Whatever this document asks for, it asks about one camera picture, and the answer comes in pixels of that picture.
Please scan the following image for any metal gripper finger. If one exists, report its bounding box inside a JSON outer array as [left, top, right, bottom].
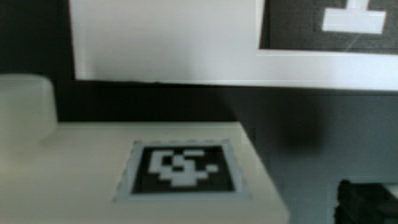
[[334, 180, 398, 224]]

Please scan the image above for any white drawer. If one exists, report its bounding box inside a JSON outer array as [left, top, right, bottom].
[[0, 74, 290, 224]]

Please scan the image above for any white marker tag sheet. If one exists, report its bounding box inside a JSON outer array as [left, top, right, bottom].
[[70, 0, 398, 91]]

